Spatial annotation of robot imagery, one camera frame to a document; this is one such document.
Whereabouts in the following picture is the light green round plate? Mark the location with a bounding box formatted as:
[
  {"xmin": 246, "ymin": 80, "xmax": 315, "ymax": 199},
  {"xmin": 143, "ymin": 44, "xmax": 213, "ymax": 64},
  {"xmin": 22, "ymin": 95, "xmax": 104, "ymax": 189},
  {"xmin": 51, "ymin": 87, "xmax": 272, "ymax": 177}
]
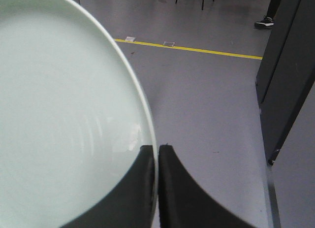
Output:
[{"xmin": 0, "ymin": 0, "xmax": 158, "ymax": 228}]

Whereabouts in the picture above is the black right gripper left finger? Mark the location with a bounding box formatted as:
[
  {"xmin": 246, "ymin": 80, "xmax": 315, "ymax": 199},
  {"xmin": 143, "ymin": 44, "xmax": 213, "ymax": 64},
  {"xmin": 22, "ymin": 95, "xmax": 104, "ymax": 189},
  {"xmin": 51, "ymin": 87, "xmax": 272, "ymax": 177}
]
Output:
[{"xmin": 63, "ymin": 145, "xmax": 155, "ymax": 228}]

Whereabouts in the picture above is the person in grey top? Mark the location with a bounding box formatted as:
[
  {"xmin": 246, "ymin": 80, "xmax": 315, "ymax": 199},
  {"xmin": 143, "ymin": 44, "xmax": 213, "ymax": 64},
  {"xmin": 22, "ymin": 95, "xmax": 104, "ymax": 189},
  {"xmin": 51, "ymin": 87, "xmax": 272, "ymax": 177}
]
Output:
[{"xmin": 254, "ymin": 0, "xmax": 281, "ymax": 30}]

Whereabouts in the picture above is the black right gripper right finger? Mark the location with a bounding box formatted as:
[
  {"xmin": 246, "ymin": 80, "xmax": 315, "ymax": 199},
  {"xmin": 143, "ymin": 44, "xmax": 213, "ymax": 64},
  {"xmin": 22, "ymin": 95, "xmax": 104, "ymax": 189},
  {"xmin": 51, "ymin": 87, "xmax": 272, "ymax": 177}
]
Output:
[{"xmin": 158, "ymin": 145, "xmax": 252, "ymax": 228}]

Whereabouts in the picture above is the tall dark grey cabinet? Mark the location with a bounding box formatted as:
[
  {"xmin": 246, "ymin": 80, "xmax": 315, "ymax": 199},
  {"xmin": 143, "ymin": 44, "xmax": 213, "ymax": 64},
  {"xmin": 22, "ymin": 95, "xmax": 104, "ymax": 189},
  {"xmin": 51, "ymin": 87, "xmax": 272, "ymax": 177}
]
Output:
[{"xmin": 256, "ymin": 0, "xmax": 315, "ymax": 165}]

